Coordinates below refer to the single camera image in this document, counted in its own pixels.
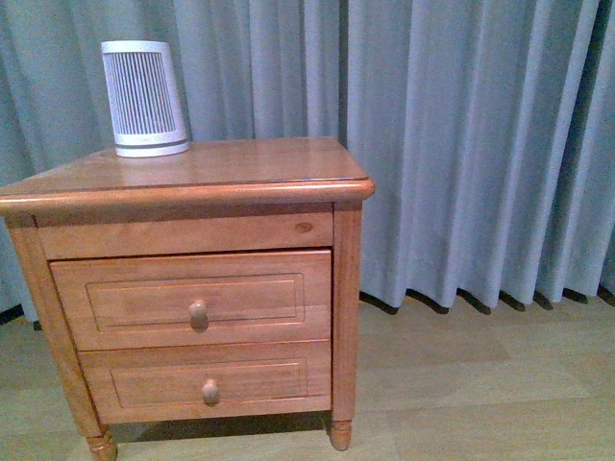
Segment wooden nightstand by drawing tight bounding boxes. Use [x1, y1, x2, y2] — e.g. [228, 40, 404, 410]
[1, 137, 375, 460]

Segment wooden drawer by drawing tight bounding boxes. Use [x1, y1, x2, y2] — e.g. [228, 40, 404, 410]
[51, 250, 332, 351]
[79, 340, 332, 424]

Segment white ribbed air purifier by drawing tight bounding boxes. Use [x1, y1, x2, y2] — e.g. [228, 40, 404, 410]
[101, 40, 189, 158]

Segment grey curtain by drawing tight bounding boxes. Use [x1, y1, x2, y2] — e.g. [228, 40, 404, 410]
[1, 1, 614, 308]

